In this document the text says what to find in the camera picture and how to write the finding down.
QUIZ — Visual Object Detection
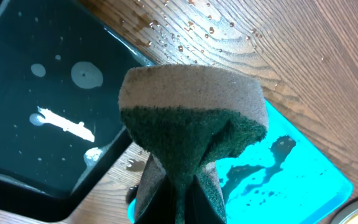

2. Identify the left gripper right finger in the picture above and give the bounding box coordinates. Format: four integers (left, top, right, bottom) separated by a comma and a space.
185, 176, 224, 224

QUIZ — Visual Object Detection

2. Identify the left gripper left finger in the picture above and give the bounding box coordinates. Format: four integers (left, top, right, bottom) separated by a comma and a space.
135, 176, 176, 224

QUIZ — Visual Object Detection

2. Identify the green scrub sponge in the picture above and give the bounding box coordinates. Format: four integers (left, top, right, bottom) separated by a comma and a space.
119, 65, 269, 223

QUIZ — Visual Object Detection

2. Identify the teal plastic tray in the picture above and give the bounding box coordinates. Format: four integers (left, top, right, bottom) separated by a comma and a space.
126, 99, 354, 224

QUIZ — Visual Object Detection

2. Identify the black water basin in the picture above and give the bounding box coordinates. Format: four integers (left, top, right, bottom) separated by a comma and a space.
0, 0, 151, 222

